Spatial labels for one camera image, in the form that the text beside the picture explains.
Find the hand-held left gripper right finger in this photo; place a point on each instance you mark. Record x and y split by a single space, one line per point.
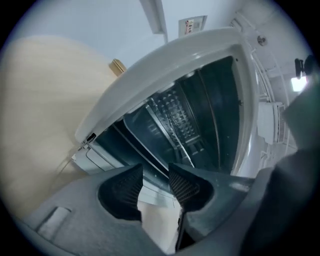
190 190

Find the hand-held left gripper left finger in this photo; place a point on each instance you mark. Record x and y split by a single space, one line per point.
120 190

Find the silver baking tray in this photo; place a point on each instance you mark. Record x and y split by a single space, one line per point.
147 140

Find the white toaster oven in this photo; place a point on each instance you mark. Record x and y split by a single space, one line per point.
150 65

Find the white ceiling air conditioner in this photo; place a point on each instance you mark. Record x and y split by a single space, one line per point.
268 120

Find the white ceiling pipes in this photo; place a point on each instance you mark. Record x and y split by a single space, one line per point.
262 72

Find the round ceiling detector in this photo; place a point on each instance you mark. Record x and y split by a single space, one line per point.
262 40

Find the paper notice on wall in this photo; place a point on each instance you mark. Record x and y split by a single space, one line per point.
192 25

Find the black head-mounted camera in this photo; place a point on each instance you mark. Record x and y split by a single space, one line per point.
300 65

